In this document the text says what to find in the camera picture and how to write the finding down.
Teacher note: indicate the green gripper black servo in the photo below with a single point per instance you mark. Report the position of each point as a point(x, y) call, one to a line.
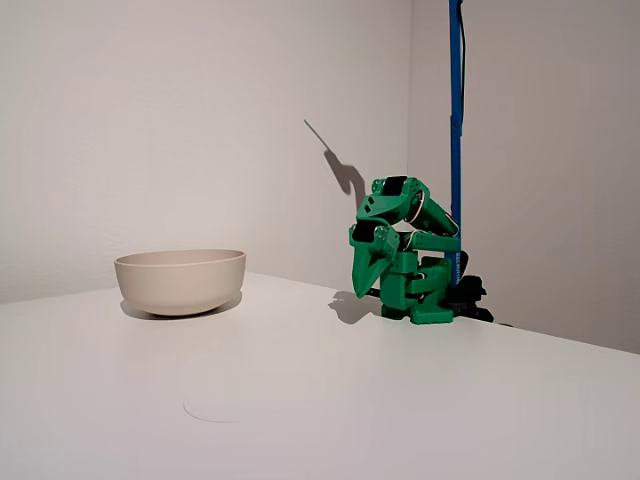
point(364, 253)

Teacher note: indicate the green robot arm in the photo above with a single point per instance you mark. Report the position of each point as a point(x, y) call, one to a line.
point(400, 292)

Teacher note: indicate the black table clamp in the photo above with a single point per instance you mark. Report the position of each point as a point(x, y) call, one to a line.
point(472, 291)

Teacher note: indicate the beige round bowl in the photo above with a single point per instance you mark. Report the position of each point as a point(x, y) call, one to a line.
point(180, 280)

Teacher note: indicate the blue camera mount pole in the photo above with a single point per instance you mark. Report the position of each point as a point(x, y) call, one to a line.
point(455, 150)

